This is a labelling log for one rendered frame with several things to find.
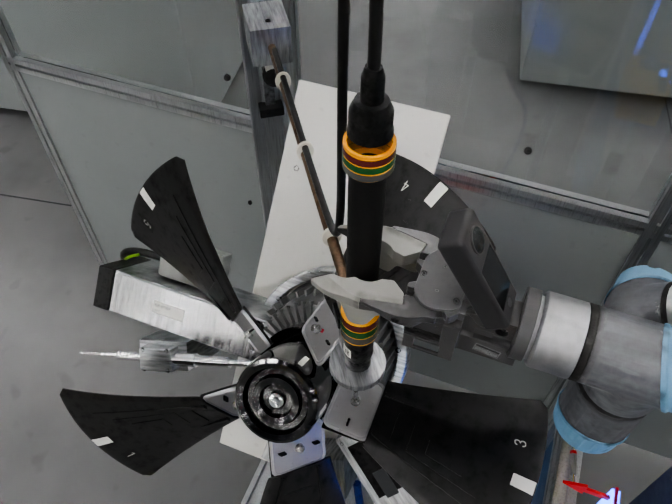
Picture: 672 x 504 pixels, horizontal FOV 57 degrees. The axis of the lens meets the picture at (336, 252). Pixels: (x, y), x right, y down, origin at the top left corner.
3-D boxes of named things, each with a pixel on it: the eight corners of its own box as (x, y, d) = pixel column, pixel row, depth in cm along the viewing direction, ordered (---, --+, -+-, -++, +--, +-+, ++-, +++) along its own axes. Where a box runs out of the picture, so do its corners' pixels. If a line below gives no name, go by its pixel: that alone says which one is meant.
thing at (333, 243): (268, 51, 106) (267, 44, 105) (276, 50, 107) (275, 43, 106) (345, 305, 73) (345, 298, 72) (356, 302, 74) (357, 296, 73)
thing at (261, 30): (245, 39, 115) (239, -4, 109) (282, 34, 116) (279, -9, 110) (254, 71, 109) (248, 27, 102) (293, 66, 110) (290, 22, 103)
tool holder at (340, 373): (319, 334, 81) (318, 290, 73) (372, 324, 82) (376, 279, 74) (336, 397, 75) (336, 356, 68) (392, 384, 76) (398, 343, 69)
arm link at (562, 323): (584, 352, 53) (595, 281, 58) (530, 336, 54) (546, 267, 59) (559, 392, 59) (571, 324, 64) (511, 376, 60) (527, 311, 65)
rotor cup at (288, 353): (252, 398, 97) (213, 433, 85) (271, 312, 94) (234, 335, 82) (338, 430, 94) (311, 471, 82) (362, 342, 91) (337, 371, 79)
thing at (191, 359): (271, 369, 99) (84, 356, 109) (271, 356, 98) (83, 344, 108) (266, 374, 97) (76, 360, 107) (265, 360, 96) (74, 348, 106)
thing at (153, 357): (148, 365, 106) (147, 342, 105) (180, 368, 104) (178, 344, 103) (139, 370, 103) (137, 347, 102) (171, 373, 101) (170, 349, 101)
